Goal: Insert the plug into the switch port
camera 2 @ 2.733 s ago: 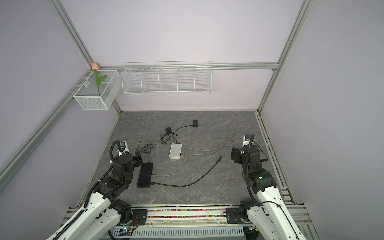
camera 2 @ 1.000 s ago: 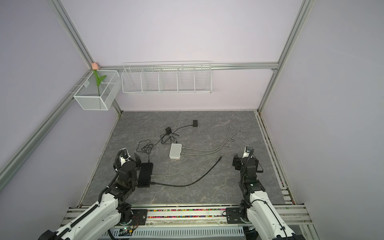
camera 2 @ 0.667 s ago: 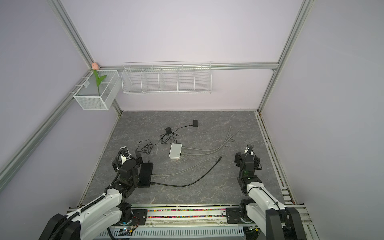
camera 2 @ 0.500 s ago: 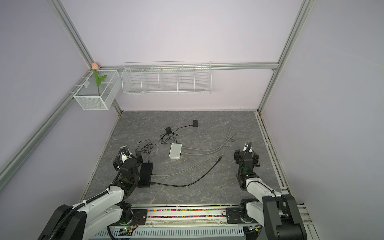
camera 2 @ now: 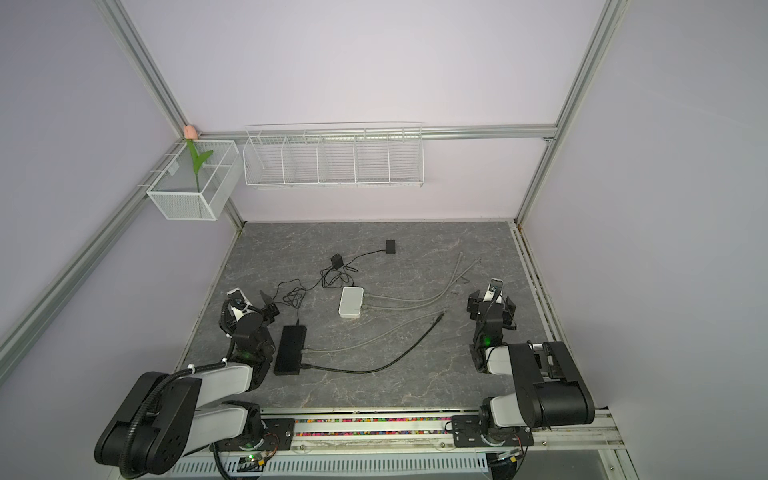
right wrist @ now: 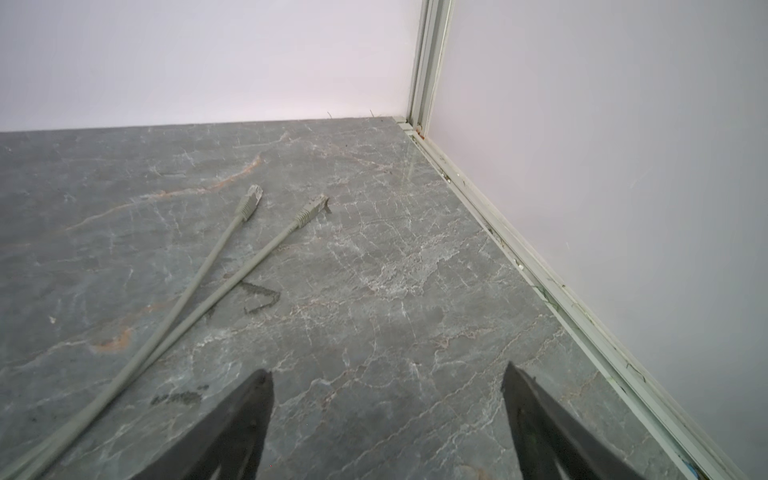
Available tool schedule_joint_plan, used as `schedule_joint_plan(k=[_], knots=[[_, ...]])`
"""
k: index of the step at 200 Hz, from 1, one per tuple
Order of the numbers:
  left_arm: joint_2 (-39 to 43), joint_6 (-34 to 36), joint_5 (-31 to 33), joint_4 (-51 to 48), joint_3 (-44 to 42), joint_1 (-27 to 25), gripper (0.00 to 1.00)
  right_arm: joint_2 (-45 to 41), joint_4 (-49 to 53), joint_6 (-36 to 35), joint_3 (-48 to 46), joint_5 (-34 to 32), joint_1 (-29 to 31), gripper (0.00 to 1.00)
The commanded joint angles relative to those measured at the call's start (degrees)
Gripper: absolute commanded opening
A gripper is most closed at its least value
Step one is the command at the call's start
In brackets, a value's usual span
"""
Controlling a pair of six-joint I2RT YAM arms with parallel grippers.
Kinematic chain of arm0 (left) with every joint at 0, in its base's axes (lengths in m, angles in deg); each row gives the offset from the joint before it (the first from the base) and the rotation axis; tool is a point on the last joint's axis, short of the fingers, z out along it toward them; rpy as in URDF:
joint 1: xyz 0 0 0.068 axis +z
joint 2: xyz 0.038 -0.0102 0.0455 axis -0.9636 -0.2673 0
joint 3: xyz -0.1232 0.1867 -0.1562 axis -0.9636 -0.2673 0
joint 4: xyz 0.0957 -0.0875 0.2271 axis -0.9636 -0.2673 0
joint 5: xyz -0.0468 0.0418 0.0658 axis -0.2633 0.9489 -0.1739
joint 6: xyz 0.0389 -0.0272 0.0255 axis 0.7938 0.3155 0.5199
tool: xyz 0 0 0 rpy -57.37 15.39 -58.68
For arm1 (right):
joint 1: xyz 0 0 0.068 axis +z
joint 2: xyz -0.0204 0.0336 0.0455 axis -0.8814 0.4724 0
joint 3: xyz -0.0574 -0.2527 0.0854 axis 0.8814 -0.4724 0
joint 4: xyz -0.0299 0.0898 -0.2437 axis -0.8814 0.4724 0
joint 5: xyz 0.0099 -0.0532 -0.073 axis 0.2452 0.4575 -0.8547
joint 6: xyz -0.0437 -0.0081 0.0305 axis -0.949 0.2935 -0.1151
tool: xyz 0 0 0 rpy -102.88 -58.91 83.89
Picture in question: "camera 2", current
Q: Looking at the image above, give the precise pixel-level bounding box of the black network switch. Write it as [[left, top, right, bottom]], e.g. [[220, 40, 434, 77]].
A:
[[273, 325, 307, 376]]

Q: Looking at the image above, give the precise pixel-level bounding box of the grey ethernet cable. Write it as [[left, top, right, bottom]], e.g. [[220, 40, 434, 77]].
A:
[[362, 257, 482, 312], [304, 311, 445, 354], [362, 251, 464, 304]]

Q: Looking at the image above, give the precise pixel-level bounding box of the thin black adapter cable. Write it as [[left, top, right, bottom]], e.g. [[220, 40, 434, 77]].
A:
[[272, 248, 388, 328]]

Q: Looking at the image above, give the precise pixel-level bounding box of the white router box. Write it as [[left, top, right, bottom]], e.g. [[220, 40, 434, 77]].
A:
[[338, 286, 365, 319]]

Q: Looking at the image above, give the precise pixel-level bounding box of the black ethernet cable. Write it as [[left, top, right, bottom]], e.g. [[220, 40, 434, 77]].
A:
[[299, 311, 446, 374]]

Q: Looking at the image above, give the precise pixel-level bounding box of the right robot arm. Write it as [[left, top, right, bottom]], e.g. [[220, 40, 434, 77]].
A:
[[448, 279, 596, 449]]

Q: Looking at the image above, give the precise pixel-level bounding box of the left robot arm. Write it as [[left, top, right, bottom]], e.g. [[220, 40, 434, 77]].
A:
[[94, 288, 292, 479]]

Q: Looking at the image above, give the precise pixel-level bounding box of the black power adapter with prongs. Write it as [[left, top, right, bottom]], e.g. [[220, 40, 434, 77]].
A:
[[331, 254, 344, 270]]

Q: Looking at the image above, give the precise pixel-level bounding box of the white mesh corner basket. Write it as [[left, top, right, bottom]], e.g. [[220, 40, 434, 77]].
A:
[[147, 140, 244, 221]]

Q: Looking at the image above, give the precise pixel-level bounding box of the artificial tulip flower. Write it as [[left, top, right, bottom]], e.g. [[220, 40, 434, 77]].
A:
[[183, 125, 213, 193]]

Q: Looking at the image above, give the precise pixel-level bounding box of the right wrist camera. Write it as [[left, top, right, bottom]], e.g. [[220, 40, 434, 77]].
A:
[[483, 278, 503, 304]]

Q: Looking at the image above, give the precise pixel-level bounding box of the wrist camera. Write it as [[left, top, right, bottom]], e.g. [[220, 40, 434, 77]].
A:
[[483, 278, 503, 304], [226, 288, 250, 322]]

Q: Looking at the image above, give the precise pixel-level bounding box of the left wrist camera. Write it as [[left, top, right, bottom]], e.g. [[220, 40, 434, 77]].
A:
[[226, 288, 250, 322]]

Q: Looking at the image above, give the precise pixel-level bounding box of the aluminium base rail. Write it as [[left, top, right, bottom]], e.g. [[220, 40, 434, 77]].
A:
[[122, 409, 625, 460]]

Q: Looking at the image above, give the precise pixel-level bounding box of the white wire shelf basket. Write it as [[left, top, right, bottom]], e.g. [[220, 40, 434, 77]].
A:
[[242, 122, 425, 188]]

